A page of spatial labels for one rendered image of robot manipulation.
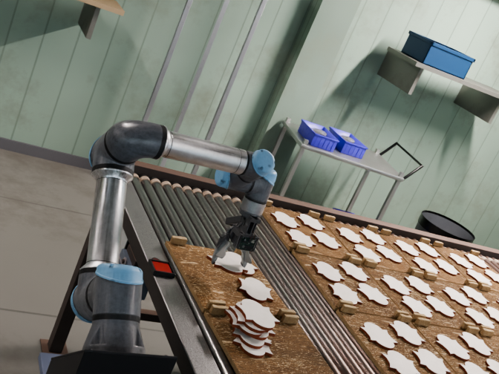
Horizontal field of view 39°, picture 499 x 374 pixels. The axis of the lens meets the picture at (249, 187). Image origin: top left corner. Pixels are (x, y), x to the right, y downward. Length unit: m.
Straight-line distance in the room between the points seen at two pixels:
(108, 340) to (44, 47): 3.62
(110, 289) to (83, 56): 3.55
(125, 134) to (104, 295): 0.44
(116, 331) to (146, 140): 0.51
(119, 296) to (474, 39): 5.04
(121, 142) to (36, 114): 3.38
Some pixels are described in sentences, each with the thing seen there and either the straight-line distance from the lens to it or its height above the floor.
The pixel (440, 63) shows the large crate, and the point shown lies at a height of 1.70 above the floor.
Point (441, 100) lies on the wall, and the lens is 6.42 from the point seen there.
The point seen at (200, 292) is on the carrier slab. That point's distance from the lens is 2.30.
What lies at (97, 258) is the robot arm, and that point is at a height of 1.10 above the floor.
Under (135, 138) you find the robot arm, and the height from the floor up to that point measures 1.40.
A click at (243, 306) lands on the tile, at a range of 2.19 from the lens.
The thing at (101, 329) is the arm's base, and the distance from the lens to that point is 1.76.
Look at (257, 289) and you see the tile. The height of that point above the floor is 0.95.
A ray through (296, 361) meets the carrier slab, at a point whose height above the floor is 0.94.
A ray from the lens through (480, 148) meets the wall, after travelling 6.90.
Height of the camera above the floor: 1.99
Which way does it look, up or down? 18 degrees down
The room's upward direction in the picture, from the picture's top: 24 degrees clockwise
